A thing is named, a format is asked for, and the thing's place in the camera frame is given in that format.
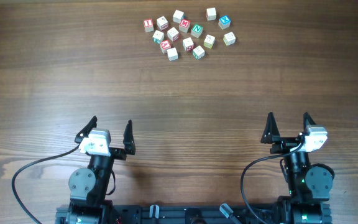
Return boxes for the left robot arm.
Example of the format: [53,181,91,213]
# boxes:
[55,116,135,224]

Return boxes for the red A letter block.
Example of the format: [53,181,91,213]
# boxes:
[160,40,172,54]

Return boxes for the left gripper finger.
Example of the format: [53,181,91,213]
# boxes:
[123,120,135,155]
[75,116,98,144]

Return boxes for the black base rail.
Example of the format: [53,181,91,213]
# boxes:
[55,203,333,224]

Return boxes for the plain top block blue side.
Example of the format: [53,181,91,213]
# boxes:
[173,10,185,24]

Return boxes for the red I letter block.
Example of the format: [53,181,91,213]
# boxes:
[143,19,154,32]

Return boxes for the plain wooden block top right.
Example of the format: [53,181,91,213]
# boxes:
[206,7,217,21]

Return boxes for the teal-sided picture block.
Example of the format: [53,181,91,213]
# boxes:
[152,30,165,44]

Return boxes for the plain wooden picture block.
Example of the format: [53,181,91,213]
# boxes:
[167,48,178,61]

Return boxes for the blue X letter block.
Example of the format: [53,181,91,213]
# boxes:
[218,15,231,30]

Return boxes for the yellow-sided block right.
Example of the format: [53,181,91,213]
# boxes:
[223,32,236,46]

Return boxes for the green-sided picture block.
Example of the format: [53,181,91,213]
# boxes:
[192,45,205,60]

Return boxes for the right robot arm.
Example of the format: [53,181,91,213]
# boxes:
[261,112,335,224]

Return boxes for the red O sided block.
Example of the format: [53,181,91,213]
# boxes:
[182,37,195,52]

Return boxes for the green N letter block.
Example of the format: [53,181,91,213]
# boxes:
[191,24,203,38]

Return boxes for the red M letter block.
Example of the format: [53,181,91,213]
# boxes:
[179,19,190,33]

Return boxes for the red-sided picture block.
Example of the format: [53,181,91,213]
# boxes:
[157,16,168,30]

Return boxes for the dark red sided block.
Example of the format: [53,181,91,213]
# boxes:
[167,27,179,42]

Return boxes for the yellow-sided picture block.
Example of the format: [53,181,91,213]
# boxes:
[203,34,216,49]

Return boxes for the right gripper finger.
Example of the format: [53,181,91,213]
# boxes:
[303,112,316,129]
[260,112,281,144]

